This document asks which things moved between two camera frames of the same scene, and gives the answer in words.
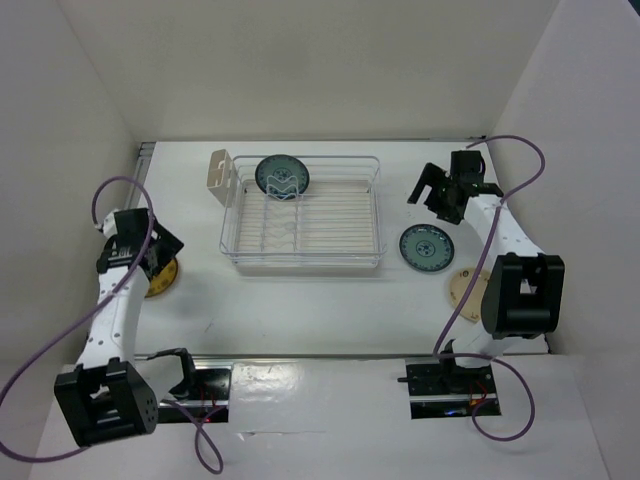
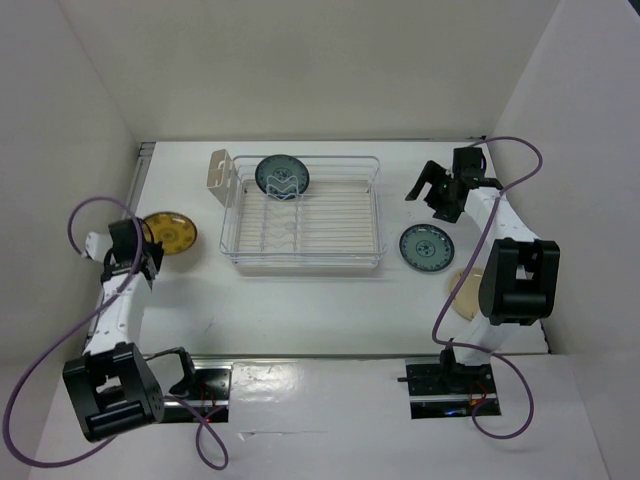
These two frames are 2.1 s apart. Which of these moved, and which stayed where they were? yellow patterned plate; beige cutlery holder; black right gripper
Moved: yellow patterned plate
Stayed: beige cutlery holder; black right gripper
